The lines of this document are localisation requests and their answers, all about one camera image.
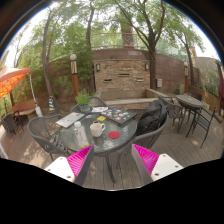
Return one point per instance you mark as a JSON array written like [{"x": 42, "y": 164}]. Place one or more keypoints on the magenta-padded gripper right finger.
[{"x": 146, "y": 160}]

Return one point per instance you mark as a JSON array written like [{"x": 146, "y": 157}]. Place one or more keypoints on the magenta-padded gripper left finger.
[{"x": 79, "y": 161}]

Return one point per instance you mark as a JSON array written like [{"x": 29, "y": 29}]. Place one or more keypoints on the white ceramic mug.
[{"x": 96, "y": 130}]

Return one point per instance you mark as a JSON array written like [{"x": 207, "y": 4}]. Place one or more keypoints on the flat round red coaster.
[{"x": 113, "y": 135}]

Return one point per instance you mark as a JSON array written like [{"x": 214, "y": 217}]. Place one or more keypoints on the black jacket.
[{"x": 151, "y": 118}]

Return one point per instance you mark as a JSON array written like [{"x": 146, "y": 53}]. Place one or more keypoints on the silver laptop with stickers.
[{"x": 70, "y": 119}]

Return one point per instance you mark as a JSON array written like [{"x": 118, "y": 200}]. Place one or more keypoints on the yellow sticky note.
[{"x": 101, "y": 118}]

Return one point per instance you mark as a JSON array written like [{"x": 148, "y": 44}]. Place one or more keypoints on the black laptop with stickers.
[{"x": 119, "y": 115}]

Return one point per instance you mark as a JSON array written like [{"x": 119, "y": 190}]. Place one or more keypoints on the white paper sheet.
[{"x": 99, "y": 109}]

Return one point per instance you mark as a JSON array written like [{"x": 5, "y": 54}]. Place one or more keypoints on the black metal patio chair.
[
  {"x": 173, "y": 110},
  {"x": 202, "y": 122}
]

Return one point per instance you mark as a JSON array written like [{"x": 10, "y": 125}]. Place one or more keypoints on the green plant in blue pot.
[{"x": 83, "y": 99}]

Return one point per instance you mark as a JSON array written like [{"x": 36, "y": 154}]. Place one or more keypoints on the blue yellow striped cone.
[{"x": 51, "y": 104}]

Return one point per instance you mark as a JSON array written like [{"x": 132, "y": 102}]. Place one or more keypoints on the round dark patio table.
[{"x": 189, "y": 101}]

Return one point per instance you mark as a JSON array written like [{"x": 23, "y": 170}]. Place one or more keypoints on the wooden bench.
[{"x": 24, "y": 107}]

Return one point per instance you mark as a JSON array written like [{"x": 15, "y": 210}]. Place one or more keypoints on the dark wicker lounge chair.
[{"x": 11, "y": 122}]

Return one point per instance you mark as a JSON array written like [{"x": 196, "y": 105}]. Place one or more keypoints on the tall leafy tree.
[
  {"x": 45, "y": 66},
  {"x": 152, "y": 66}
]

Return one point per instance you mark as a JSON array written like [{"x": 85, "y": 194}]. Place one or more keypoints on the orange patio umbrella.
[{"x": 11, "y": 80}]

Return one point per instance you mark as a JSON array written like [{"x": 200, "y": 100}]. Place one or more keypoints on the white wall box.
[{"x": 159, "y": 83}]

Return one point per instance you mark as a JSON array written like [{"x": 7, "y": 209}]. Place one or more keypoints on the wooden globe lamp post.
[{"x": 74, "y": 75}]

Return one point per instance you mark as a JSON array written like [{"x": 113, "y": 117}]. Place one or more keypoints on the short wooden lamp post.
[{"x": 186, "y": 78}]

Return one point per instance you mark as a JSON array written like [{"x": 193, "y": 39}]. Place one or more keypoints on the black wall lantern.
[
  {"x": 98, "y": 67},
  {"x": 146, "y": 66}
]

